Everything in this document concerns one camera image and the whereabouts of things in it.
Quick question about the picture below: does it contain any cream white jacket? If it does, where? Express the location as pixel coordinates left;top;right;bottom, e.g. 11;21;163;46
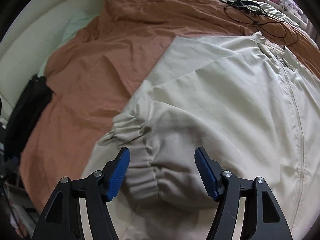
82;33;319;239

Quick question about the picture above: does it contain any black folded garment on bed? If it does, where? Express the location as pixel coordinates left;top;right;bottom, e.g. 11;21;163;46
4;75;53;160

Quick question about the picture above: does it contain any orange brown bed blanket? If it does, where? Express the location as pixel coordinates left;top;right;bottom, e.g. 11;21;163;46
21;0;319;210

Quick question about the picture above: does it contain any light green pillow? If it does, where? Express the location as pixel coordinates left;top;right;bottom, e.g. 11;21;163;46
37;11;98;77

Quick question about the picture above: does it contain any cream padded headboard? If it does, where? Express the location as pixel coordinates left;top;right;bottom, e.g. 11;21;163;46
1;0;103;122

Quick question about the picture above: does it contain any black cable with device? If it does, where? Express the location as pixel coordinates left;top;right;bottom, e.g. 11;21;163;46
223;0;299;47

